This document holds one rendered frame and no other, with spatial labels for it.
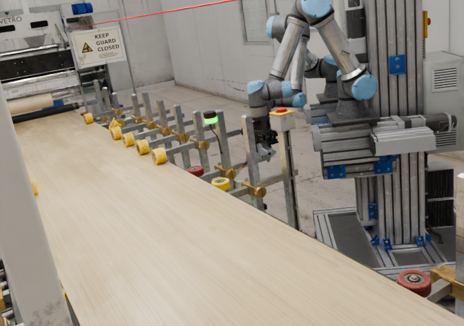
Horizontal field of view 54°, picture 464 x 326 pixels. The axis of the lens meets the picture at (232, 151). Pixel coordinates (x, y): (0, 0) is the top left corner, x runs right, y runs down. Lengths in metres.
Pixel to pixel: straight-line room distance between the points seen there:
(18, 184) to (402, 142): 1.85
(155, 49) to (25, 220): 10.76
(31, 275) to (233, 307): 0.72
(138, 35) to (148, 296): 10.05
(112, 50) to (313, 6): 2.91
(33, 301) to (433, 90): 2.14
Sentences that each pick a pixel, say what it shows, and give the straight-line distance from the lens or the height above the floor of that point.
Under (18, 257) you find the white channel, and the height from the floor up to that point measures 1.39.
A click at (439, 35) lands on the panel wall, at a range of 4.53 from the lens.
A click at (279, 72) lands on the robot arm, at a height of 1.31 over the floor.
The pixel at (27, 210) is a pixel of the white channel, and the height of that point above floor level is 1.44.
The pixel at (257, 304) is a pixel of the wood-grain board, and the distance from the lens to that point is 1.20.
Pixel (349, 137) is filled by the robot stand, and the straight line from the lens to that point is 2.24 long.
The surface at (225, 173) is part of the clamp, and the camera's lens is 2.21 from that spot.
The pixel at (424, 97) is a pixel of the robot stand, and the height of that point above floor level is 1.06.
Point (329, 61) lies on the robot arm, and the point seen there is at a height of 1.25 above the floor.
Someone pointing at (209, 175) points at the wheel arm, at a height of 0.85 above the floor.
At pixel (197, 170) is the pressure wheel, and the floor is 0.91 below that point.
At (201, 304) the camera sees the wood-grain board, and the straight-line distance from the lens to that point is 1.24.
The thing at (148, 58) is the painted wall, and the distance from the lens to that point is 11.21.
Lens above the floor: 1.62
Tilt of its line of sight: 18 degrees down
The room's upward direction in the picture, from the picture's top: 9 degrees counter-clockwise
